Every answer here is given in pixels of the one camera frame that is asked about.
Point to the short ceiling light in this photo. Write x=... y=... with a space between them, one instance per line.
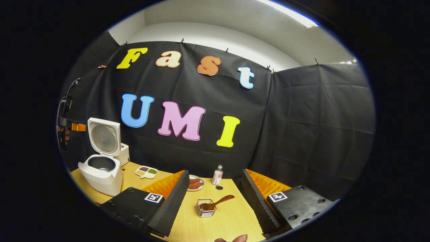
x=349 y=62

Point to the white divided bean dish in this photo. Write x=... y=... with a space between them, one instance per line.
x=146 y=172

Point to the small pink label bottle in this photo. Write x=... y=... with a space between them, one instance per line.
x=217 y=176

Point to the white oval plate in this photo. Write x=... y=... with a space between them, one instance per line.
x=201 y=188

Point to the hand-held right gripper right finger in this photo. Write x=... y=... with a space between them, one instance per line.
x=257 y=205

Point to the red meat piece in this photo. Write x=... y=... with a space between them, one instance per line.
x=195 y=180
x=196 y=185

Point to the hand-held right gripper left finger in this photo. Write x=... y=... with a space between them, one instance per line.
x=173 y=205

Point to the black backdrop cloth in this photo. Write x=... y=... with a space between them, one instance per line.
x=302 y=127

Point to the white toaster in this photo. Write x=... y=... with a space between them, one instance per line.
x=125 y=154

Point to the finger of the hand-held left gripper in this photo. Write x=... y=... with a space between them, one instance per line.
x=79 y=127

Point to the white rice cooker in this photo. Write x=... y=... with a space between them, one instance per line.
x=100 y=178

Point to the brown wooden spoon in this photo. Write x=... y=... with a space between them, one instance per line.
x=220 y=201

